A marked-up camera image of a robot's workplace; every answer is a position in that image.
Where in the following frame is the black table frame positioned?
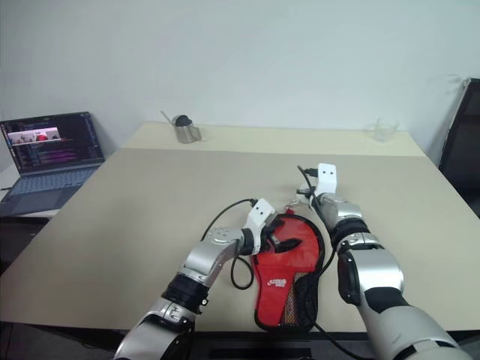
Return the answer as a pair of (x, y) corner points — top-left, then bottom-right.
(0, 321), (376, 360)

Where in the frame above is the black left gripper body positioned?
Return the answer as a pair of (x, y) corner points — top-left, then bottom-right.
(260, 216), (285, 254)

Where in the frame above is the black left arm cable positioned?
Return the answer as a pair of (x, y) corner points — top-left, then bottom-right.
(200, 198), (260, 291)

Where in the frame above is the steel cup with black lid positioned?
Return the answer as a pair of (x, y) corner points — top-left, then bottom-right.
(172, 114), (203, 145)

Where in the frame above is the open laptop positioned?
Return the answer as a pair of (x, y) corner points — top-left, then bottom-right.
(0, 111), (107, 217)

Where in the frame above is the red and black paddle case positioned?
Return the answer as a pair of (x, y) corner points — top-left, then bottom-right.
(250, 204), (333, 333)

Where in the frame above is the black chair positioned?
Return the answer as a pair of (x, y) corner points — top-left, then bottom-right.
(437, 77), (480, 219)

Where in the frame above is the clear glass beaker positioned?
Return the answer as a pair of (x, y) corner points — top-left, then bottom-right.
(364, 117), (399, 143)

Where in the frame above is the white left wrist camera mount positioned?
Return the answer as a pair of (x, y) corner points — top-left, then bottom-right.
(244, 199), (279, 254)

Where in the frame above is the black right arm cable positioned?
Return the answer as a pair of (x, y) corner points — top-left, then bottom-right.
(296, 164), (362, 360)

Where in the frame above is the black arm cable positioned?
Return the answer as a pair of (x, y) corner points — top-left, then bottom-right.
(296, 164), (362, 360)
(200, 198), (260, 291)

